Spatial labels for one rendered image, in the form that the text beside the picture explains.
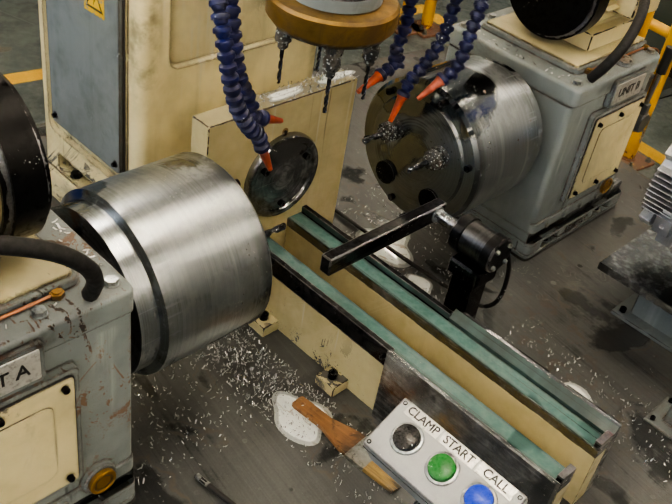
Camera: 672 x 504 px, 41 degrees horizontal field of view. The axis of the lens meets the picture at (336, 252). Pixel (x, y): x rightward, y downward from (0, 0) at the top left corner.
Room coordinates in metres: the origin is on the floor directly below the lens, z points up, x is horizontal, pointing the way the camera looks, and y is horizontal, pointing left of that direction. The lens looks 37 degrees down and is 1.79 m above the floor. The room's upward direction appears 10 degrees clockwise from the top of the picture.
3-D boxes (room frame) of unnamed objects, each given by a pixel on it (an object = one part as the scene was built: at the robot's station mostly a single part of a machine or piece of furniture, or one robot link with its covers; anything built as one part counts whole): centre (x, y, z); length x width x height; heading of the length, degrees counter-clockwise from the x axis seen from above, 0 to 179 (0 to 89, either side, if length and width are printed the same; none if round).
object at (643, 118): (1.63, -0.52, 1.07); 0.08 x 0.07 x 0.20; 50
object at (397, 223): (1.08, -0.07, 1.01); 0.26 x 0.04 x 0.03; 140
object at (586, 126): (1.59, -0.35, 0.99); 0.35 x 0.31 x 0.37; 140
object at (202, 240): (0.85, 0.26, 1.04); 0.37 x 0.25 x 0.25; 140
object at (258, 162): (1.19, 0.10, 1.02); 0.15 x 0.02 x 0.15; 140
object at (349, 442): (0.86, -0.07, 0.80); 0.21 x 0.05 x 0.01; 55
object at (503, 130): (1.38, -0.18, 1.04); 0.41 x 0.25 x 0.25; 140
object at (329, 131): (1.23, 0.15, 0.97); 0.30 x 0.11 x 0.34; 140
